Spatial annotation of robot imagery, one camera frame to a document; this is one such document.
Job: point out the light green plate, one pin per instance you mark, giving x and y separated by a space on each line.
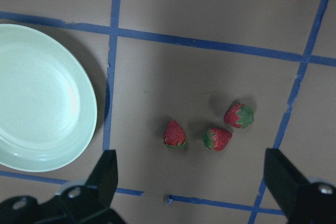
48 104

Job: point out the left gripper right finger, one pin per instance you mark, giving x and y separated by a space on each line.
300 200

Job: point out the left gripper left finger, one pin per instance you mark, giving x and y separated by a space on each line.
86 203

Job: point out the red strawberry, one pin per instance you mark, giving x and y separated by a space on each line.
217 138
239 116
174 135

